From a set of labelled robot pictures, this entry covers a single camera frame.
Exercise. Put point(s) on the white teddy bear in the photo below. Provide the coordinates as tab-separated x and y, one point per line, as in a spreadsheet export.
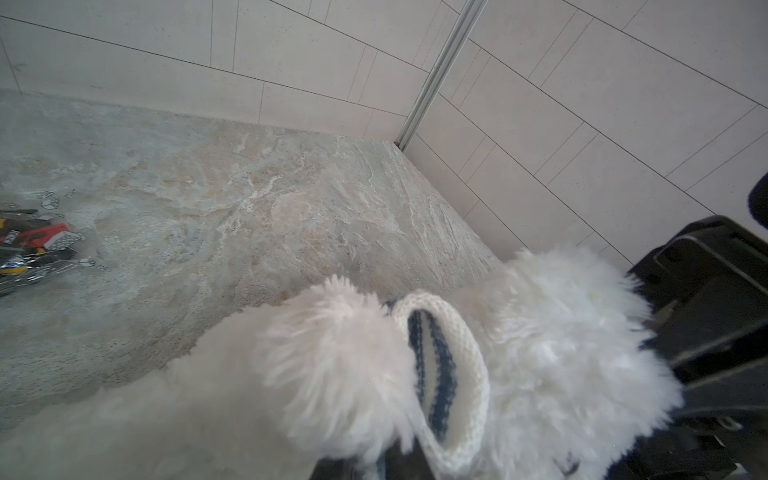
268	392

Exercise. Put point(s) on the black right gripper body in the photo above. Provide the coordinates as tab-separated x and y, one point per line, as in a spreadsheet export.
708	290

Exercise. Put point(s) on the blue white striped shirt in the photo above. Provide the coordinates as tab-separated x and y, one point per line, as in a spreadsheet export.
422	383

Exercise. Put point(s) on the clear bag of toy bricks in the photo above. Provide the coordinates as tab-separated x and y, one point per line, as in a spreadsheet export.
37	242

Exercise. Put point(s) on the aluminium corner post right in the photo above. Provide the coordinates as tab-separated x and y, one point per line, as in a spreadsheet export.
450	51

